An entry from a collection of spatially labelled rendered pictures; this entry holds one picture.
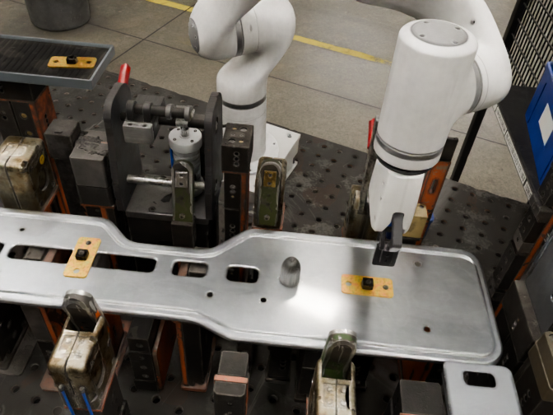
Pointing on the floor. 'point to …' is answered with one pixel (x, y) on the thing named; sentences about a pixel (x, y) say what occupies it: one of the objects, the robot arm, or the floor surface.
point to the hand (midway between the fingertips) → (382, 235)
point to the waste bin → (58, 14)
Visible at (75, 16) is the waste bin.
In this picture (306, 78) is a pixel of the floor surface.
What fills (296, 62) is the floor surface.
